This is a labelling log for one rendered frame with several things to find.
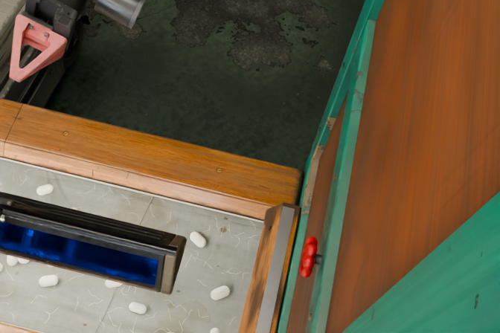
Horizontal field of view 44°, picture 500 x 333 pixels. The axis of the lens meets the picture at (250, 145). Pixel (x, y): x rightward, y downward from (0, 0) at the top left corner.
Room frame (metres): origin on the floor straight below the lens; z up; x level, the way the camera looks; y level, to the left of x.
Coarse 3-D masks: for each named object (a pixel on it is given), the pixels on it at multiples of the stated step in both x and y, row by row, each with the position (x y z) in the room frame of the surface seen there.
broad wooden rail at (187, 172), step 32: (0, 128) 0.52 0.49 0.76; (32, 128) 0.53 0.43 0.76; (64, 128) 0.54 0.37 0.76; (96, 128) 0.56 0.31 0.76; (32, 160) 0.47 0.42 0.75; (64, 160) 0.48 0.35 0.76; (96, 160) 0.49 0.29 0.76; (128, 160) 0.50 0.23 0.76; (160, 160) 0.51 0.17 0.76; (192, 160) 0.52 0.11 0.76; (224, 160) 0.53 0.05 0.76; (256, 160) 0.55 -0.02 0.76; (160, 192) 0.45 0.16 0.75; (192, 192) 0.46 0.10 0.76; (224, 192) 0.47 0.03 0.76; (256, 192) 0.48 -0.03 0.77; (288, 192) 0.49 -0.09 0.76
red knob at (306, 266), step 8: (312, 240) 0.22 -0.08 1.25; (304, 248) 0.21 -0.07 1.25; (312, 248) 0.21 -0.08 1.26; (304, 256) 0.20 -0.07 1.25; (312, 256) 0.20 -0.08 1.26; (320, 256) 0.21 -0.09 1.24; (304, 264) 0.19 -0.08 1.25; (312, 264) 0.19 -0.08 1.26; (320, 264) 0.20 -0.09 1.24; (304, 272) 0.19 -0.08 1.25
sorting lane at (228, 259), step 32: (0, 160) 0.46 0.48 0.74; (32, 192) 0.41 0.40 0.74; (64, 192) 0.42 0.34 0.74; (96, 192) 0.43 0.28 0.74; (128, 192) 0.44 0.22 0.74; (160, 224) 0.39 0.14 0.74; (192, 224) 0.40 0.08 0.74; (224, 224) 0.41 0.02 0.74; (256, 224) 0.42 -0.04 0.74; (0, 256) 0.28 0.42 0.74; (192, 256) 0.34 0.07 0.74; (224, 256) 0.35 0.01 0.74; (0, 288) 0.22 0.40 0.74; (32, 288) 0.23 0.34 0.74; (64, 288) 0.24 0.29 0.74; (96, 288) 0.25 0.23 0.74; (128, 288) 0.26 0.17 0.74; (192, 288) 0.28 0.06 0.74; (0, 320) 0.17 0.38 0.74; (32, 320) 0.17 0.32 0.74; (64, 320) 0.18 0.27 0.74; (96, 320) 0.19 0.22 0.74; (128, 320) 0.20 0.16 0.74; (160, 320) 0.21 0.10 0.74; (192, 320) 0.22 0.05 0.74; (224, 320) 0.23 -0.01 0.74
